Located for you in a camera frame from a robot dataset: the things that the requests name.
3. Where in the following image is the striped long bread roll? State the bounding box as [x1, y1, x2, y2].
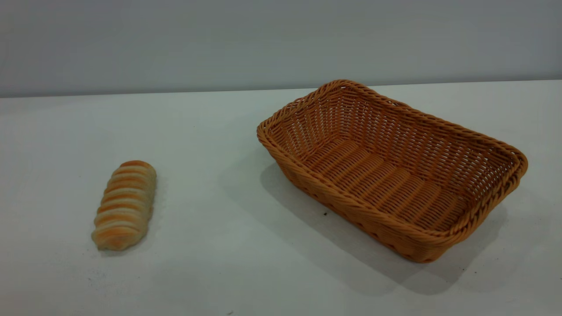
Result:
[91, 160, 157, 251]

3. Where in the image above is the orange woven wicker basket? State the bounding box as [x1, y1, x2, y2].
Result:
[256, 79, 529, 264]

